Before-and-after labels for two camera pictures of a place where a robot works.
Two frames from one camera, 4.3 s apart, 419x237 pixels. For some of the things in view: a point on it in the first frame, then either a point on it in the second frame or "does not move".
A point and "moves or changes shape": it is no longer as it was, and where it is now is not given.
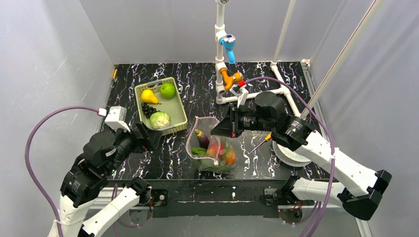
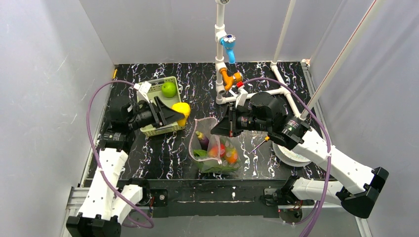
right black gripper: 234,120 does not move
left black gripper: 141,135 to 157,113
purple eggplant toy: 203,139 does not move
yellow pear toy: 148,97 moves or changes shape
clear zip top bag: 214,153 does not move
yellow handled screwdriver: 267,138 does not move
